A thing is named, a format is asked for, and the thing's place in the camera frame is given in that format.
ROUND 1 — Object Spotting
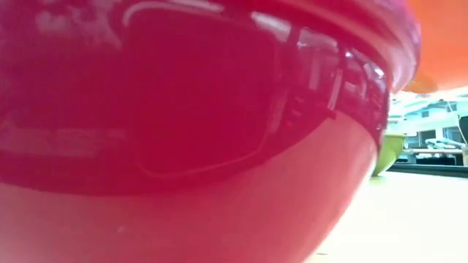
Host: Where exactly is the wooden background table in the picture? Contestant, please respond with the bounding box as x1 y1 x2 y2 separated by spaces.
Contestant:
401 148 468 167

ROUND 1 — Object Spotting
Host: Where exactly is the green plastic bowl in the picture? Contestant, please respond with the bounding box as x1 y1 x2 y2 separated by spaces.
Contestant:
371 133 407 178

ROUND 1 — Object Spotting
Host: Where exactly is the black table edge rail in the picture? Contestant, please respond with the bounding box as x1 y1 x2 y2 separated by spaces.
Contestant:
386 163 468 179

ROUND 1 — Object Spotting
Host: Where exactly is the red plastic bowl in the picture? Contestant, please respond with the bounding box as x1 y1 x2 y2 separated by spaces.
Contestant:
0 0 422 263

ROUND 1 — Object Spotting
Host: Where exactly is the orange plastic bowl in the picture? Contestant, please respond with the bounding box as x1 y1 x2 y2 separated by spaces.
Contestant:
403 0 468 94

